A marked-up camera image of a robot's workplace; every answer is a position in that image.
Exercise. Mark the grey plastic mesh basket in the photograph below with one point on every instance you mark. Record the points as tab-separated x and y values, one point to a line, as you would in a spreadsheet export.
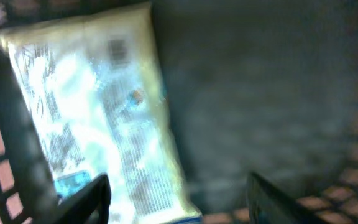
269	87

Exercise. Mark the yellow white snack bag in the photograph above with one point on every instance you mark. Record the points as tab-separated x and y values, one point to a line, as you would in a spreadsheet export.
93	88

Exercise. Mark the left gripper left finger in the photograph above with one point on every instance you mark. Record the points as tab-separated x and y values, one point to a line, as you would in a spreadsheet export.
90	203

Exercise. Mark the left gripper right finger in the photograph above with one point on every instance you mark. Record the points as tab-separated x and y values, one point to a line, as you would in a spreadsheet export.
269	205

